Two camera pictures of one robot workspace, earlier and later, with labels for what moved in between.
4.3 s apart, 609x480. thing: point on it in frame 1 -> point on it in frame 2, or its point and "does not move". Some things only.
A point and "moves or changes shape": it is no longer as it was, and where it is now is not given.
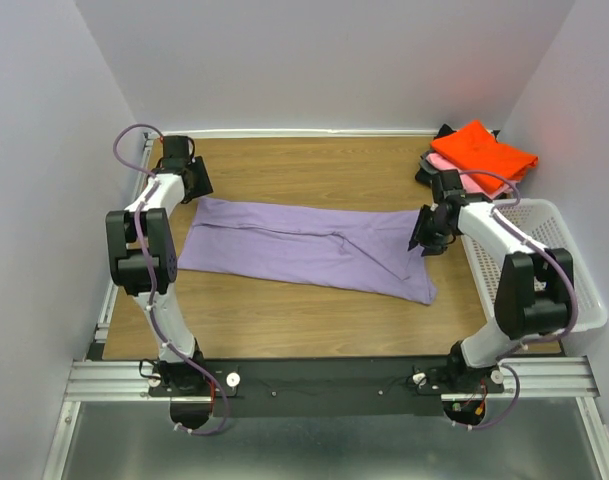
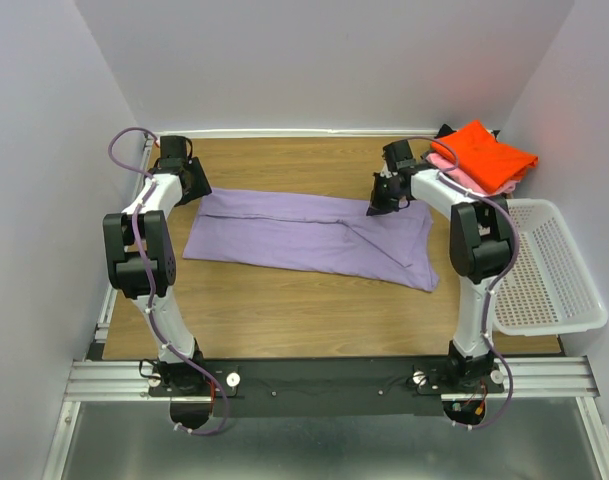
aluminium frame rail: x=130 y=381 does not move
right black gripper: x=433 y=246 -> x=376 y=206
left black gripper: x=203 y=185 does not move
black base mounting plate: x=322 y=387 does not move
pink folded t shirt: x=468 y=183 does not move
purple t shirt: x=363 y=251 moves or changes shape
